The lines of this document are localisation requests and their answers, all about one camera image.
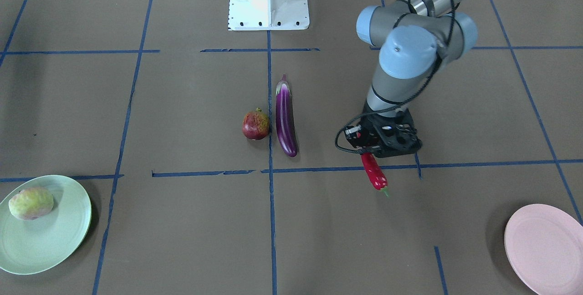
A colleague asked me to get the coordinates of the red chili pepper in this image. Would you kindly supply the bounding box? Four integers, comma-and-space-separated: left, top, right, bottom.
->
360, 153, 389, 197

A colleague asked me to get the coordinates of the red yellow pomegranate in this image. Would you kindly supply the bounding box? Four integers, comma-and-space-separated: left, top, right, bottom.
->
241, 107, 271, 141

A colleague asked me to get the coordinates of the pink plate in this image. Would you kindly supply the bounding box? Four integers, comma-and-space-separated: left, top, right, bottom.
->
504, 203, 583, 295

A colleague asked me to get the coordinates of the green pink peach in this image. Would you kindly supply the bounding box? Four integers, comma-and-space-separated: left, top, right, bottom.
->
9, 187, 54, 221

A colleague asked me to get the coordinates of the green plate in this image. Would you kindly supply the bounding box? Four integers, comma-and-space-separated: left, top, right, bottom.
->
0, 175, 92, 275

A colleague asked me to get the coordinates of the purple eggplant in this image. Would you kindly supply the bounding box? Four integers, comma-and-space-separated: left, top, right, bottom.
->
275, 74, 298, 158

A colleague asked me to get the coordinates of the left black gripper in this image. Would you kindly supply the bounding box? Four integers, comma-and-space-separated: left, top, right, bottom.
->
362, 108, 422, 158

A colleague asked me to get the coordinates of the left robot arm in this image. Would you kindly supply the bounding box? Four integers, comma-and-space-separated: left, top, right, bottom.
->
341, 0, 478, 158

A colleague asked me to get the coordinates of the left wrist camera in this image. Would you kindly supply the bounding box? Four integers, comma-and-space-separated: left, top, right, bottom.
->
343, 124, 378, 151

